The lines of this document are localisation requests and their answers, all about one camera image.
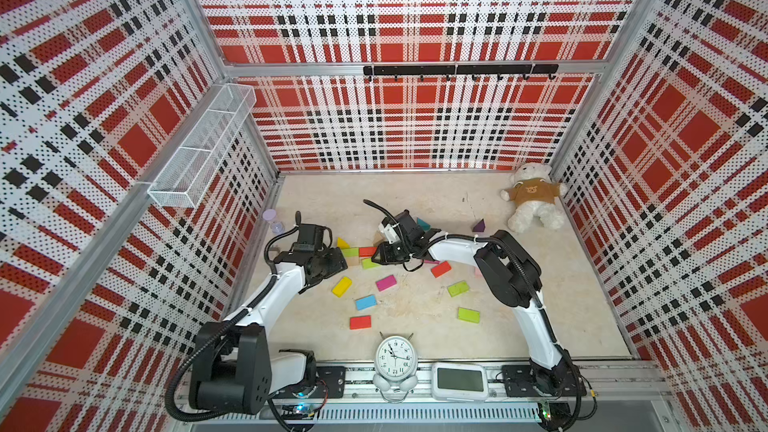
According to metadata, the yellow rectangular block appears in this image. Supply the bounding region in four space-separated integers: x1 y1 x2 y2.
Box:
332 276 353 298

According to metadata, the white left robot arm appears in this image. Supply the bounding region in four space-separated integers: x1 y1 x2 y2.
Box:
164 220 348 423

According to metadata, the purple sand hourglass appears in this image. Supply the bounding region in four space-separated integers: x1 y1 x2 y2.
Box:
262 209 285 235

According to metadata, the yellow triangle block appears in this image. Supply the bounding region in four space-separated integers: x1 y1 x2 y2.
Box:
337 237 351 249

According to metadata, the black wall hook rail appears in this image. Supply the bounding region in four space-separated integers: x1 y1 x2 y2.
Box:
363 63 560 79

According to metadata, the white teddy bear brown shirt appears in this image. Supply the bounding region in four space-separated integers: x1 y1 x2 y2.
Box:
500 163 568 233

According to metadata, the light green block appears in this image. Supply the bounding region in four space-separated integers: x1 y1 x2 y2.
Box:
342 248 360 258
457 307 481 324
448 281 470 297
361 258 379 270

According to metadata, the purple triangle block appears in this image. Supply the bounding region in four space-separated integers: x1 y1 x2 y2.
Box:
472 219 486 233

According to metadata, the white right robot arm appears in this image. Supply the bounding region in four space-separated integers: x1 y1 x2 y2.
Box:
363 199 583 397

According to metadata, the magenta rectangular block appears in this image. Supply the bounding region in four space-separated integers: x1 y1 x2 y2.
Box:
376 275 397 292

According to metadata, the teal triangle block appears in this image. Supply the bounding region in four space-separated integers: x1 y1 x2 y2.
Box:
417 218 431 231

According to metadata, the red block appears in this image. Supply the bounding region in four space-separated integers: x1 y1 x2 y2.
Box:
349 315 372 330
430 262 452 278
358 246 377 258

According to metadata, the red block front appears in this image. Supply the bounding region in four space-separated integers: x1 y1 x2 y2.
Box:
349 315 372 330

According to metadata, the white digital clock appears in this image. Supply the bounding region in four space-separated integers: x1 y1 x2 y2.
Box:
431 362 489 402

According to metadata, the white wire mesh basket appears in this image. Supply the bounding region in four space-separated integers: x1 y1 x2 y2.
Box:
148 83 256 209

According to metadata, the blue rectangular block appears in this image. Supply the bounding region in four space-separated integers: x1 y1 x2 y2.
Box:
355 295 377 311

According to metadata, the white twin-bell alarm clock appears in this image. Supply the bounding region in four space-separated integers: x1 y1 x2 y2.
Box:
372 335 419 404

